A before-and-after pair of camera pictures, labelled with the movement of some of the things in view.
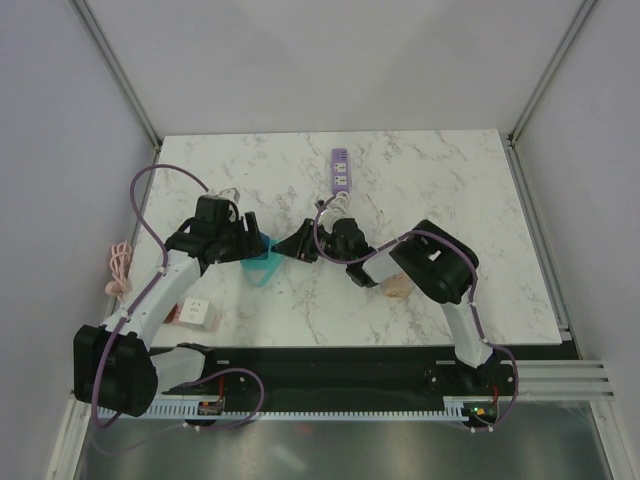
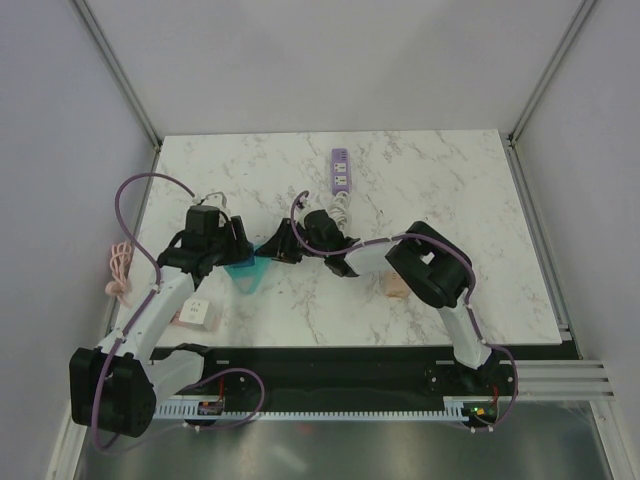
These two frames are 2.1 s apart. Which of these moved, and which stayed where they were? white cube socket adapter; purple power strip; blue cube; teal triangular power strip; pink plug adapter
Moved: blue cube; teal triangular power strip
Stayed: pink plug adapter; purple power strip; white cube socket adapter
